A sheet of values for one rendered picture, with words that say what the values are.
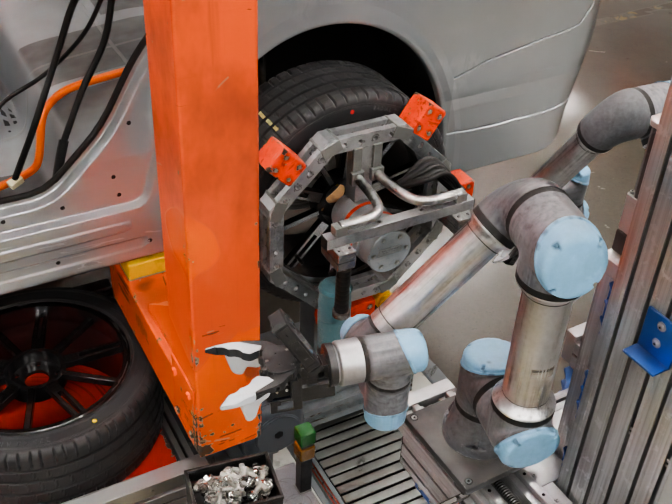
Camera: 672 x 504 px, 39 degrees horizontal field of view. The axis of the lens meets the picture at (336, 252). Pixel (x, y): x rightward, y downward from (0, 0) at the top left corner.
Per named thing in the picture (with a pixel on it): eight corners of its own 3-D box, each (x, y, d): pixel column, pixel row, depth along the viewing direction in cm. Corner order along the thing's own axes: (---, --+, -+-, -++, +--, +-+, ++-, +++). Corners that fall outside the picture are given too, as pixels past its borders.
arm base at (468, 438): (529, 443, 193) (537, 409, 187) (470, 470, 187) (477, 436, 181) (484, 396, 203) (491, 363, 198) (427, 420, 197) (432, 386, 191)
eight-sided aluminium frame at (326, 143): (425, 263, 280) (445, 100, 248) (437, 276, 276) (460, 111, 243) (259, 314, 258) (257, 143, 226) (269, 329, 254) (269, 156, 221)
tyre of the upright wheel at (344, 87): (309, 288, 299) (443, 126, 288) (344, 333, 283) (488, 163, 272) (153, 207, 253) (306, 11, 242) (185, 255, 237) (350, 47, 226)
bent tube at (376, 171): (425, 164, 249) (429, 129, 242) (466, 201, 235) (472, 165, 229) (368, 179, 242) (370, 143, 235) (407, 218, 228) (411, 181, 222)
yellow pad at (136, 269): (160, 241, 266) (159, 227, 263) (177, 268, 257) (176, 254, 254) (113, 254, 261) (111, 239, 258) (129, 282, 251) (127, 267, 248)
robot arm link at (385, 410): (393, 386, 171) (397, 341, 164) (413, 431, 162) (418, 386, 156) (351, 393, 169) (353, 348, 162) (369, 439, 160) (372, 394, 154)
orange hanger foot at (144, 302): (166, 280, 278) (158, 181, 257) (237, 395, 242) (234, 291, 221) (111, 295, 271) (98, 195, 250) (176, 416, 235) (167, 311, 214)
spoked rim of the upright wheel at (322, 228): (309, 261, 292) (413, 135, 284) (344, 305, 276) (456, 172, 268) (192, 197, 257) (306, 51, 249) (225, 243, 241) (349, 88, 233)
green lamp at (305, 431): (308, 431, 219) (309, 419, 217) (316, 443, 217) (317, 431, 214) (293, 437, 218) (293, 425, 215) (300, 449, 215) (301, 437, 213)
